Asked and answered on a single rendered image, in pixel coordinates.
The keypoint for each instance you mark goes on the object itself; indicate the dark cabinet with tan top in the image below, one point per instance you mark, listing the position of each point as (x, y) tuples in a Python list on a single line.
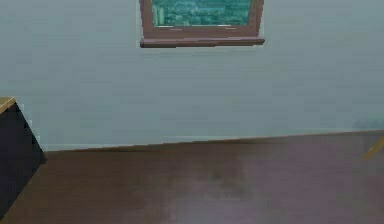
[(16, 156)]

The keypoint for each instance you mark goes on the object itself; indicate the tan wooden furniture leg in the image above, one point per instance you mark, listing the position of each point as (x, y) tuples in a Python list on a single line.
[(375, 149)]

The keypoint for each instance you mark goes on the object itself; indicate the brown framed window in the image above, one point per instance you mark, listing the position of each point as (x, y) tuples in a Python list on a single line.
[(201, 33)]

